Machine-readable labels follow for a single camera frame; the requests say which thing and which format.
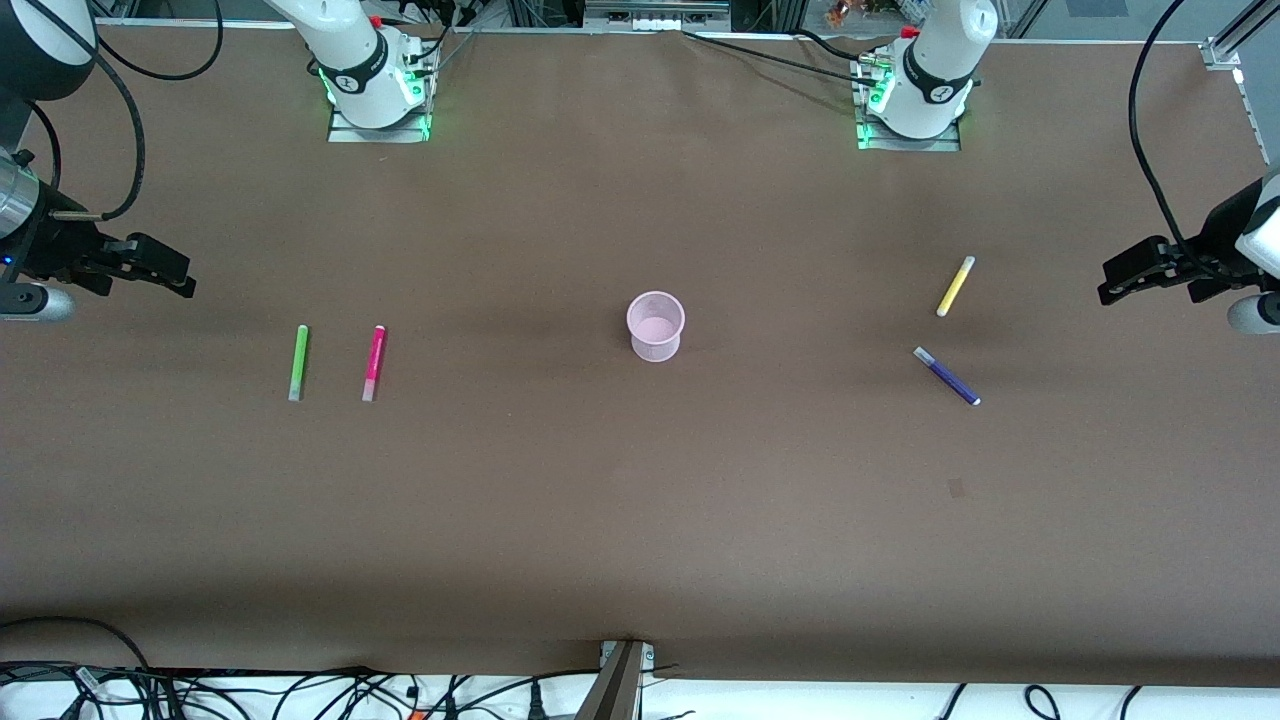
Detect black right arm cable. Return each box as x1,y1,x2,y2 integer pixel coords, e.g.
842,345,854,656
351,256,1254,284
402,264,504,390
20,0,225,223

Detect thick black arched cable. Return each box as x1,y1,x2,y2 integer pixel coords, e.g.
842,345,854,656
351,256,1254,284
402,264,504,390
0,615,153,691

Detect yellow highlighter pen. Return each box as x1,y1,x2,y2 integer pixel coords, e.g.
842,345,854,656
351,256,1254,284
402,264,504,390
936,256,976,318

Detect tangled black floor cables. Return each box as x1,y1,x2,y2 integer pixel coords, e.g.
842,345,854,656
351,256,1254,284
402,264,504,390
0,660,601,720

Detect metal table edge bracket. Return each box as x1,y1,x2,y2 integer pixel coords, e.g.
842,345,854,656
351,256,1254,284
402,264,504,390
578,639,657,720

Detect pink mesh pen holder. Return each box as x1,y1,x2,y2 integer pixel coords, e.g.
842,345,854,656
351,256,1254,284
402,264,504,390
627,291,687,363

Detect long black table cable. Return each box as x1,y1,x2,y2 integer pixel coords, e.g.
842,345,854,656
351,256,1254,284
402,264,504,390
683,30,883,86

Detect purple highlighter pen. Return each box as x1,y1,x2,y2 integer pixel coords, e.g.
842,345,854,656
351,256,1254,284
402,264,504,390
913,346,982,407

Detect pink highlighter pen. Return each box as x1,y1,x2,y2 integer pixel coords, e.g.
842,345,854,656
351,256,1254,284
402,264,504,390
361,325,387,403

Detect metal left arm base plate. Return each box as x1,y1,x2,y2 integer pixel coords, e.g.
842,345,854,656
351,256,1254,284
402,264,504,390
857,112,963,153

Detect aluminium frame rail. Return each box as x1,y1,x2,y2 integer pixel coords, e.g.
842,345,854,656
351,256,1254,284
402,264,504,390
1215,0,1280,61

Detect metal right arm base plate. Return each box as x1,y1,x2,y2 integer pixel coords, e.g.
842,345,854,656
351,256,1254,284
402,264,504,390
328,100,433,144

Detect grey power strip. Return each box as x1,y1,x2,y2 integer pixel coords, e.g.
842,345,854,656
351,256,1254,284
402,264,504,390
585,0,731,31

